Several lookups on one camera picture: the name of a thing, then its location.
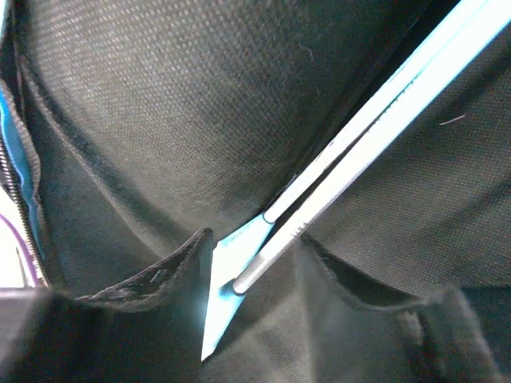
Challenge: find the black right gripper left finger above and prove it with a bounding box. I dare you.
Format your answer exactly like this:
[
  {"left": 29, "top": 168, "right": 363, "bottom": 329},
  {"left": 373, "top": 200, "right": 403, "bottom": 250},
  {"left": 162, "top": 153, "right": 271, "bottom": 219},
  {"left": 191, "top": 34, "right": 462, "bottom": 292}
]
[{"left": 75, "top": 228, "right": 214, "bottom": 382}]

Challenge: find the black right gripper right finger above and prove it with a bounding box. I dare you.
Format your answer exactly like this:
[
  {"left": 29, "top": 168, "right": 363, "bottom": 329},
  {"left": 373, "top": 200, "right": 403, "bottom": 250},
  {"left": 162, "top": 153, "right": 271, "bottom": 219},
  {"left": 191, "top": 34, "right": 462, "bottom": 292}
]
[{"left": 293, "top": 235, "right": 460, "bottom": 383}]

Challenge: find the blue badminton racket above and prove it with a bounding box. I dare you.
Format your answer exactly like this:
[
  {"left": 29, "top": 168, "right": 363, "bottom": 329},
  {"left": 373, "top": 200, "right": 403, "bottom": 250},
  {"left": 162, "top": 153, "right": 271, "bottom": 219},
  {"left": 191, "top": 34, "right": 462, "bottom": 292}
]
[
  {"left": 200, "top": 0, "right": 511, "bottom": 363},
  {"left": 217, "top": 0, "right": 500, "bottom": 256}
]

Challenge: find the blue sport racket bag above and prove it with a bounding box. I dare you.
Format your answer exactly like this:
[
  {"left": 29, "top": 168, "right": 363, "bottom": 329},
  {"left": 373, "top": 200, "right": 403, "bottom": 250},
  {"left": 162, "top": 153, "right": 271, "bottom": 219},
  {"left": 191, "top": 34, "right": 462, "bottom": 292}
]
[{"left": 1, "top": 1, "right": 510, "bottom": 382}]

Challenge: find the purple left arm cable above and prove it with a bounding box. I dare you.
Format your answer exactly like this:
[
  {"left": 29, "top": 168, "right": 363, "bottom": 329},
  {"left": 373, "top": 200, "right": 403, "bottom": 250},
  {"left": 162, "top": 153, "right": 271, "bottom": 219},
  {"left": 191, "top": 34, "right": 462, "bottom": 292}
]
[{"left": 0, "top": 213, "right": 43, "bottom": 288}]

